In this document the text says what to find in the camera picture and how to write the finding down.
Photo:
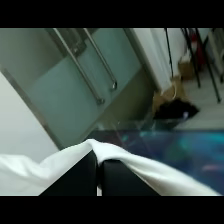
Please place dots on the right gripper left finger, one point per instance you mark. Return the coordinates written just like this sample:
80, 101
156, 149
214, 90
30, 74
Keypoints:
78, 180

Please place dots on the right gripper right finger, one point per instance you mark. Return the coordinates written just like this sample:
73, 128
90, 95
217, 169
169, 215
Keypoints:
121, 180

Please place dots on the white garment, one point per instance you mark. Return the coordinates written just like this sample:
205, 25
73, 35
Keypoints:
160, 176

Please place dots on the brown cardboard box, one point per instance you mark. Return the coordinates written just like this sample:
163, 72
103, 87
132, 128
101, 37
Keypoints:
166, 96

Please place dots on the black tripod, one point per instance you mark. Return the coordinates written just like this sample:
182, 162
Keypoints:
196, 60

